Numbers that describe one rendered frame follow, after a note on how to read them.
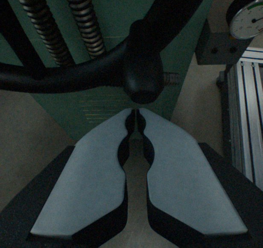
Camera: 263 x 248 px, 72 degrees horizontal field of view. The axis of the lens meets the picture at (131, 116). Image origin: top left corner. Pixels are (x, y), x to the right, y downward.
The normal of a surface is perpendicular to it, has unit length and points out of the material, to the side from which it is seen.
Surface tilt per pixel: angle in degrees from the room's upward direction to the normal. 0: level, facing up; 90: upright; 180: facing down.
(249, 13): 90
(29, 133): 0
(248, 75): 0
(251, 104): 0
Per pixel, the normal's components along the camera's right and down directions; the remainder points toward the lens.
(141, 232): -0.04, -0.45
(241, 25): 0.00, 0.89
